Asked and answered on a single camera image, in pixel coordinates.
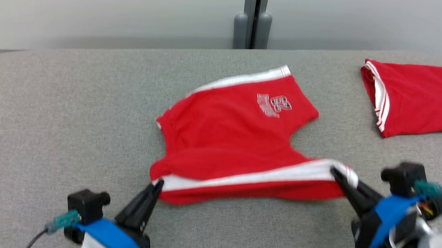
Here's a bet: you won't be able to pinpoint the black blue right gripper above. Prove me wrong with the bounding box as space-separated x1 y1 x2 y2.
326 166 442 248

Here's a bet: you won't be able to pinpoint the teal-plug right camera cable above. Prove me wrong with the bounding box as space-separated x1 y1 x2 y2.
413 179 442 201

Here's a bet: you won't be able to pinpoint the teal-plug camera cable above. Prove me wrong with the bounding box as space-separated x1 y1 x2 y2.
24 208 80 248
413 179 442 201

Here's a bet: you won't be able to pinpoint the teal-plug left camera cable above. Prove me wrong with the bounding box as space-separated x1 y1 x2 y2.
24 208 80 248

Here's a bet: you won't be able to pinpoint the red shorts with white stripe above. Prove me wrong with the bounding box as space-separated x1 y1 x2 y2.
148 59 364 213

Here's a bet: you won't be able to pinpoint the grey cylindrical post cap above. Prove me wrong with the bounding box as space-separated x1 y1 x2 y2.
257 12 273 50
233 13 249 50

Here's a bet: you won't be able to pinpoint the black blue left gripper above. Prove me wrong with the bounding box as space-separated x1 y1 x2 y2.
64 175 165 248

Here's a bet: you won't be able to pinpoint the red jersey shirt with number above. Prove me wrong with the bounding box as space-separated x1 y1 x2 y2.
357 58 442 141

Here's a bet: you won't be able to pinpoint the grey metal partition post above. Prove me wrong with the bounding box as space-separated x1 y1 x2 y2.
242 0 270 50

